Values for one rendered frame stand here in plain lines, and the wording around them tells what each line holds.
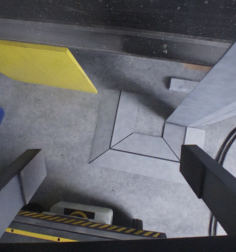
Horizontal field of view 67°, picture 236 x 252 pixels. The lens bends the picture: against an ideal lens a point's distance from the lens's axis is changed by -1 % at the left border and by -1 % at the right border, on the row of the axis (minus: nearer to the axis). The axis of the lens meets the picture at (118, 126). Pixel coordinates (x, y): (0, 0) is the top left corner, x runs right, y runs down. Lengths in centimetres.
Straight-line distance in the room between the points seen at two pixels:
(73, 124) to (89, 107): 12
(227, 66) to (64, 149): 81
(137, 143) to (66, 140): 36
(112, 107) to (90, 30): 43
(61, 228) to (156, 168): 48
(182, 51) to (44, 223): 66
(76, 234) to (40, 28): 64
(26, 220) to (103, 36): 62
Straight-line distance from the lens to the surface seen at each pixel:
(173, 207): 94
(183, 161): 17
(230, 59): 34
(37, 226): 70
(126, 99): 91
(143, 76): 97
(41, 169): 17
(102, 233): 63
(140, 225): 83
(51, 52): 65
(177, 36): 57
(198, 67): 103
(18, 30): 70
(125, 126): 89
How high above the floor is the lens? 89
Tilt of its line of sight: 80 degrees down
